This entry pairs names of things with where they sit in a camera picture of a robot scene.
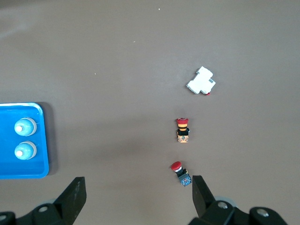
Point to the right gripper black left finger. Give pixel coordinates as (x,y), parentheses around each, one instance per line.
(72,197)

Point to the blue bell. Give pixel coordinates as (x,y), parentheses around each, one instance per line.
(25,151)
(25,126)

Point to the red button with orange base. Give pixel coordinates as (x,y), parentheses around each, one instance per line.
(182,133)

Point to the white circuit breaker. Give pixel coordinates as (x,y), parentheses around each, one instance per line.
(200,80)

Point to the red button with blue-black base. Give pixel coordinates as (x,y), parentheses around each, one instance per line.
(181,174)

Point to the blue plastic tray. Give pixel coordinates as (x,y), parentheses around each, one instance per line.
(9,168)

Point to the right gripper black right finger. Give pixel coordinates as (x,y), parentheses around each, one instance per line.
(201,199)

